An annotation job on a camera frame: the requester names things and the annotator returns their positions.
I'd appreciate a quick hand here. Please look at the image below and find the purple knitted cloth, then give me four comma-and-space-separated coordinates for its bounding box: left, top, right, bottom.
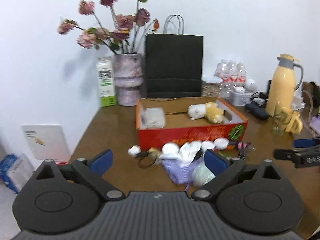
162, 160, 203, 185

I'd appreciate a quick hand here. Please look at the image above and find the clear plastic container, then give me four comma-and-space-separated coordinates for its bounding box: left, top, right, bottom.
144, 107, 166, 129

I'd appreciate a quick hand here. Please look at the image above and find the yellow ceramic cup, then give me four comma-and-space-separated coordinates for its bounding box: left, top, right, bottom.
281, 107, 303, 134

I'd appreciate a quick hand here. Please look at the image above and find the pale green pouch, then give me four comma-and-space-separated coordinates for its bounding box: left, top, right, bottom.
191, 163, 215, 187

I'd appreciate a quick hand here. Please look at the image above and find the white yellow plush toy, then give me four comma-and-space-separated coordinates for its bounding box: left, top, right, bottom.
188, 102, 224, 124

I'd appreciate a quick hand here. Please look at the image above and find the small white round jar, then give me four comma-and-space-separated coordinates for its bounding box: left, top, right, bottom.
128, 145, 141, 158

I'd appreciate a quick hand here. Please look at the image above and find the white round lamp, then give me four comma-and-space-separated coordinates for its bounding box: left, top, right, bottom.
245, 79, 257, 93

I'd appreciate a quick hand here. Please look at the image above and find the clear glass cup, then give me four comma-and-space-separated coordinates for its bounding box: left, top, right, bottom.
272, 113, 287, 136

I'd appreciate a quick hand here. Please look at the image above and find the wicker basket with lid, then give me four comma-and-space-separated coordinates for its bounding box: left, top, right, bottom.
201, 76, 222, 97

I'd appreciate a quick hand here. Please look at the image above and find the dark blue glasses case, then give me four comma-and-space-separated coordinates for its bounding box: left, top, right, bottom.
245, 102, 270, 121

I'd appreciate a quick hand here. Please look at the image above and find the pack of water bottles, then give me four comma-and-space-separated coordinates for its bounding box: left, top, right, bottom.
214, 59, 247, 99

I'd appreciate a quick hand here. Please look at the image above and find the blue white carton box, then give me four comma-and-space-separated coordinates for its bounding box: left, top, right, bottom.
1, 154, 34, 194

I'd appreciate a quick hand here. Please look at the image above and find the white round tin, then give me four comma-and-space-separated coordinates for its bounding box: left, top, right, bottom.
162, 142, 180, 155
201, 140, 215, 153

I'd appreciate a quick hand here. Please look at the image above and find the purple ceramic vase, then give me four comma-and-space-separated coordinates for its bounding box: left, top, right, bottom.
113, 53, 143, 107

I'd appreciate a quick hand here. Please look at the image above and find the red cardboard box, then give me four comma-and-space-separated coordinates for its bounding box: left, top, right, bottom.
136, 97, 248, 150

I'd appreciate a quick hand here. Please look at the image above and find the dried pink rose bouquet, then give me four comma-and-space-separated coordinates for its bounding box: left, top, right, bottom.
57, 0, 160, 55

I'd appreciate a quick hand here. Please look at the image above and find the green white milk carton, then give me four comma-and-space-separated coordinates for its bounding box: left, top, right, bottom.
97, 56, 117, 107

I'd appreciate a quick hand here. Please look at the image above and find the white round tin lid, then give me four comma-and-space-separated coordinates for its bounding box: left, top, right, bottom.
214, 138, 229, 150

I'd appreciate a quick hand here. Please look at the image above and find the yellow thermos jug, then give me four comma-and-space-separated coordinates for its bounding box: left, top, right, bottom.
265, 54, 304, 116

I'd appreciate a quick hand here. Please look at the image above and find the black paper bag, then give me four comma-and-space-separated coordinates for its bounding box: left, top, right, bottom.
145, 14, 204, 99

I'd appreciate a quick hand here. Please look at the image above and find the white board on floor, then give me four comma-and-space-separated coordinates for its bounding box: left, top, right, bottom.
22, 124, 71, 163

